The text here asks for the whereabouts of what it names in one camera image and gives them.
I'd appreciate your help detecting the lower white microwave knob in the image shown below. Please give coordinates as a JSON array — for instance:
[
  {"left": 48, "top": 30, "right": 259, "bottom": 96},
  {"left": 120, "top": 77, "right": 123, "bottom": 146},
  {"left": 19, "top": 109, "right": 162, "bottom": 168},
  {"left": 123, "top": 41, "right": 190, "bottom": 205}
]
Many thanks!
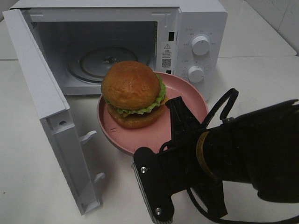
[{"left": 187, "top": 66, "right": 204, "bottom": 83}]

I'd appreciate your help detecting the white microwave oven body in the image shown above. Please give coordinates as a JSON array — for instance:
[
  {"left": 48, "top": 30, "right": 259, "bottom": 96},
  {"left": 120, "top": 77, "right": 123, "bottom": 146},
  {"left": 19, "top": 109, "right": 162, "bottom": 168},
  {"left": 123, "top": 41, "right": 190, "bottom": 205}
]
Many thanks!
[{"left": 9, "top": 0, "right": 228, "bottom": 99}]

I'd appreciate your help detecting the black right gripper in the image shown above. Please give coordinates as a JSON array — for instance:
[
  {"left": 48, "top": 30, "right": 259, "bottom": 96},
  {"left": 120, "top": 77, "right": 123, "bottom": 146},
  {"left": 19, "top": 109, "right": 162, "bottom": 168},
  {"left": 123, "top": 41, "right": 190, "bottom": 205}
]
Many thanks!
[{"left": 133, "top": 97, "right": 228, "bottom": 222}]

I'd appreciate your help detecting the white warning label sticker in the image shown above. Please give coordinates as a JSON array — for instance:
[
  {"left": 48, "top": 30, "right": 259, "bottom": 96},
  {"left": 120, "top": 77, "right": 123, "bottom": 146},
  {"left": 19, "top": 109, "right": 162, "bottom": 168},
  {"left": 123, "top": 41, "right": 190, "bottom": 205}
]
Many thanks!
[{"left": 161, "top": 41, "right": 173, "bottom": 69}]

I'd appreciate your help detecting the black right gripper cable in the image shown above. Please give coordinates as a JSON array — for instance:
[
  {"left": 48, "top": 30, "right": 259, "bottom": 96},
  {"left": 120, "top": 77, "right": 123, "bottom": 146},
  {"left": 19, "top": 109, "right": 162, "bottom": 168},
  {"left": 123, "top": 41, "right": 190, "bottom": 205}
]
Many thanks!
[{"left": 186, "top": 88, "right": 299, "bottom": 224}]

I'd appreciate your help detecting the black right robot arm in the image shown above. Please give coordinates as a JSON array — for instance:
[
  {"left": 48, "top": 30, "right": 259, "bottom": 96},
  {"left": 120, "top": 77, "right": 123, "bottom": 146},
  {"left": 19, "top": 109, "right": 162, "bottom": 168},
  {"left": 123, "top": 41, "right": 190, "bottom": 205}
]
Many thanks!
[{"left": 133, "top": 97, "right": 299, "bottom": 224}]

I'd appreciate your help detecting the white microwave knob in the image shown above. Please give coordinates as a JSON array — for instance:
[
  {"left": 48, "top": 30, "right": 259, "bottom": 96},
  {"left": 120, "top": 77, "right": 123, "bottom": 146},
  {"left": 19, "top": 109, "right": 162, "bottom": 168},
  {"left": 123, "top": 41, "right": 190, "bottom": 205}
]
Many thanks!
[
  {"left": 187, "top": 66, "right": 204, "bottom": 83},
  {"left": 191, "top": 34, "right": 211, "bottom": 56}
]

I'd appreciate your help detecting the glass microwave turntable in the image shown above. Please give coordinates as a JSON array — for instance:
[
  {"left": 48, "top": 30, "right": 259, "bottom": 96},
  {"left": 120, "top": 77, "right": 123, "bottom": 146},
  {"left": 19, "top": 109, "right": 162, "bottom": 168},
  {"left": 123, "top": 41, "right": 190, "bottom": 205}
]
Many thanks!
[{"left": 67, "top": 47, "right": 153, "bottom": 84}]

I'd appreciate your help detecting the upper white microwave knob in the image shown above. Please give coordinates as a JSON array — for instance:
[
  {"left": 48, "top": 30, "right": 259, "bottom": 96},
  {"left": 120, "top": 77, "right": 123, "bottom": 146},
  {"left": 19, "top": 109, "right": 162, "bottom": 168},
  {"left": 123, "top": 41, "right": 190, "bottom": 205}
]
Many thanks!
[{"left": 191, "top": 34, "right": 211, "bottom": 56}]

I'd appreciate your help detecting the pink round plate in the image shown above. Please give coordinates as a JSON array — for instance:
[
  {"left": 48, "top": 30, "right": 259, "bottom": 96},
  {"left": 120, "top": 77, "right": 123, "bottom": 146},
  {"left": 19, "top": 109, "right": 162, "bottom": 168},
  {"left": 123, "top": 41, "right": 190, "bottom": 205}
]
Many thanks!
[{"left": 98, "top": 72, "right": 208, "bottom": 155}]

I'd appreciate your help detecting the burger with lettuce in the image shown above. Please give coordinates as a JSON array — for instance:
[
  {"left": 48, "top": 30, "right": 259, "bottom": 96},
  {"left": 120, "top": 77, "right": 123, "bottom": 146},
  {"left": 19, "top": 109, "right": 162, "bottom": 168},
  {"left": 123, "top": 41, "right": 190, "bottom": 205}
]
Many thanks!
[{"left": 101, "top": 61, "right": 167, "bottom": 129}]

